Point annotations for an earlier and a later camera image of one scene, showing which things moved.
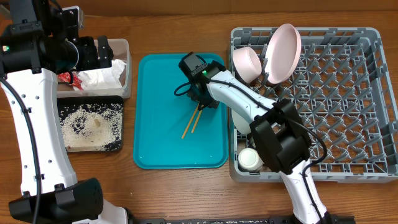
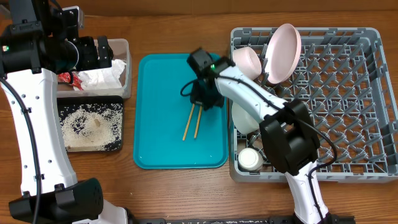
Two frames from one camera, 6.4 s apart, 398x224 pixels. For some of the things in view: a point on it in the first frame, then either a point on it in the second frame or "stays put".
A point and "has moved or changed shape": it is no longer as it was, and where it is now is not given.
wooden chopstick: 196,122 has moved or changed shape
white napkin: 104,79 stays put
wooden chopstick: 191,121 has moved or changed shape
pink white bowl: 247,65 stays put
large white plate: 283,53 stays put
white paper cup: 249,159 stays put
